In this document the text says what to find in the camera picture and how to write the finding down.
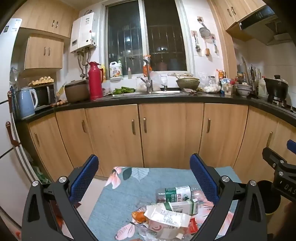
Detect white detergent jug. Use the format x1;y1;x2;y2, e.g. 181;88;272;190
109;61;124;81

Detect green colander bowl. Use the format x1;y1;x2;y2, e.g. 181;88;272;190
176;77;200;91

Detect wooden upper corner cabinet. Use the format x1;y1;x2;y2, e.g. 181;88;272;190
14;0;79;39

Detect light blue electric kettle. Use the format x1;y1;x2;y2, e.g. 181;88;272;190
14;88;38;120

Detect stacked white bowls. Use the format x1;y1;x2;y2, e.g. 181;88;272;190
236;84;253;97

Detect white gas water heater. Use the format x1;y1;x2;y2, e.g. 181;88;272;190
70;11;97;54

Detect paper receipt carton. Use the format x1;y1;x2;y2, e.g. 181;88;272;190
144;204;191;232

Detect clear plastic bag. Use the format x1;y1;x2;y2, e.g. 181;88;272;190
136;71;167;91

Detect hanging metal spatula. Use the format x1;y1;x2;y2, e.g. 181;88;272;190
210;34;219;54

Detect wooden upper cabinet over stove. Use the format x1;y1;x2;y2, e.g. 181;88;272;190
211;0;267;42

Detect silver microwave oven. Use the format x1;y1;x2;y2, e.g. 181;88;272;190
30;83;56;111

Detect bag of white garlic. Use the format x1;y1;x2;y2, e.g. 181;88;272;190
203;83;222;94

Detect small wooden wall cabinet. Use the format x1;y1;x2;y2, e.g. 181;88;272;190
24;34;65;70

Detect red thermos flask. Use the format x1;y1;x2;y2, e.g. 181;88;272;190
87;61;104;100

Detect gas stove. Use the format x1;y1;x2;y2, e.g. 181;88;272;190
266;99;296;114

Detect green white drink carton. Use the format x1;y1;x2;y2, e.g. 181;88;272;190
157;200;200;216

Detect white refrigerator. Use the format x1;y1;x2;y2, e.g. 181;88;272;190
0;18;30;223

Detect brown rice cooker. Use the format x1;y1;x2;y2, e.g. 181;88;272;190
64;80;90;103

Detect cluster of condiment bottles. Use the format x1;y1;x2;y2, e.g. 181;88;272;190
216;69;237;95

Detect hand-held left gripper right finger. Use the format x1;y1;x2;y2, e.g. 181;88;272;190
190;153;269;241

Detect red plastic wrapper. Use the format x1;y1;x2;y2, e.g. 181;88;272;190
188;217;199;234

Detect orange peel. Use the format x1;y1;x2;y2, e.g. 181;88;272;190
132;210;151;224

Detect wooden lower kitchen cabinet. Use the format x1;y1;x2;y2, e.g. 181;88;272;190
27;96;296;183

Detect black clay pot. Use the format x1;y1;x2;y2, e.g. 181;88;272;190
264;75;289;103

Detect rack of kitchen utensils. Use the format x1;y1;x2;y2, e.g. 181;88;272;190
240;57;262;87

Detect metal kitchen faucet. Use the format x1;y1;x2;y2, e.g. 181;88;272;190
141;59;154;93

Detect clear plastic bottle green label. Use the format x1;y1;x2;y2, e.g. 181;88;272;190
155;185;204;203

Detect range hood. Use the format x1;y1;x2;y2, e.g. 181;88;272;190
238;5;296;46

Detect barred kitchen window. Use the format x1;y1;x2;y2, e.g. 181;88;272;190
102;0;194;80

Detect tray of eggs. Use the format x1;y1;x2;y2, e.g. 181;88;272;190
28;76;55;87

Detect green plastic bag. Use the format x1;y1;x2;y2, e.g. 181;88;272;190
30;160;51;183

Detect blue floral mat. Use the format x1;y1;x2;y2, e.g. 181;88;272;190
87;166;243;241

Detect stainless steel sink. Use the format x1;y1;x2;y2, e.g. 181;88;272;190
111;90;191;98

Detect hanging mesh strainer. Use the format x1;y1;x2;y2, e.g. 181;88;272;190
197;16;211;39

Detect orange spray bottle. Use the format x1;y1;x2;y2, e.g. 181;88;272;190
143;55;153;77

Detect green vegetables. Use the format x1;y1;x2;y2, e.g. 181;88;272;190
112;86;136;95

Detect metal water heater hoses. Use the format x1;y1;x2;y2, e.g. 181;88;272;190
77;50;92;78

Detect white plastic jug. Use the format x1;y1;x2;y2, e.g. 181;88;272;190
258;76;266;98

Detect red floor item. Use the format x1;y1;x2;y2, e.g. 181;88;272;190
55;202;68;235

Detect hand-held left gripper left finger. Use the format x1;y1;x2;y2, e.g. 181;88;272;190
21;154;100;241

